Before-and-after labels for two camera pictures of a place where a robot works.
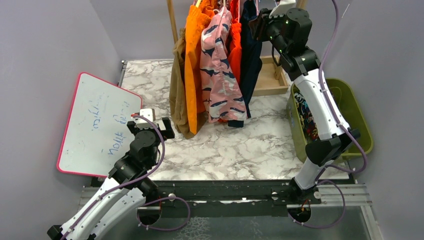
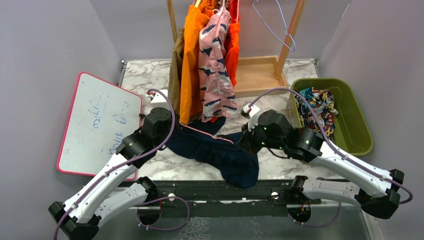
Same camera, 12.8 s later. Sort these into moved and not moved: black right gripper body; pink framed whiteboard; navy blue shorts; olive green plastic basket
Moved: black right gripper body; navy blue shorts
Not moved: olive green plastic basket; pink framed whiteboard
